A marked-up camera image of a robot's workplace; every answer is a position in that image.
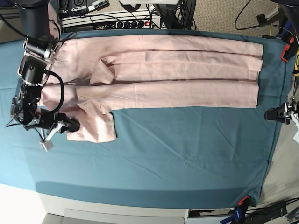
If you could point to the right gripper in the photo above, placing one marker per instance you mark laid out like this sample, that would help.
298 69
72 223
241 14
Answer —
50 120

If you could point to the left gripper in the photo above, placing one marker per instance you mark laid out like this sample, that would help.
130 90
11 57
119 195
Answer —
280 114

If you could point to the pink T-shirt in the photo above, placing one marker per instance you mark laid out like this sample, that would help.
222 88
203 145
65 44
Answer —
104 74

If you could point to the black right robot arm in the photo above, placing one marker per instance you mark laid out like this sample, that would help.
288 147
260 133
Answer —
42 33

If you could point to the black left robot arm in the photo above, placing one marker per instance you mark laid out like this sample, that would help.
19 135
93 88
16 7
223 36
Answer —
291 10

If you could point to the red clamp upper right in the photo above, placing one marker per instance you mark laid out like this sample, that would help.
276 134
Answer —
285 54

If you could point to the teal table cloth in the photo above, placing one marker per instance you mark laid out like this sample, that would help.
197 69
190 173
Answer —
181 158

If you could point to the red black clamp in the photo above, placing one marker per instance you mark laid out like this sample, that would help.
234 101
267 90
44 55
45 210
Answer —
243 199

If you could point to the blue spring clamp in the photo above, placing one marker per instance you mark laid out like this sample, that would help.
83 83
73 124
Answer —
238 215

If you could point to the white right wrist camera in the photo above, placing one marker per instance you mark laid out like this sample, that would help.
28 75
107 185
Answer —
46 145

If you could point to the yellow handled pliers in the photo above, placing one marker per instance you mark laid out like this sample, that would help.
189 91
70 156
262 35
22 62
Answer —
296 73

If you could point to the white power strip red switch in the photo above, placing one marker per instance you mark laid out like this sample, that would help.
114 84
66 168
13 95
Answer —
109 22

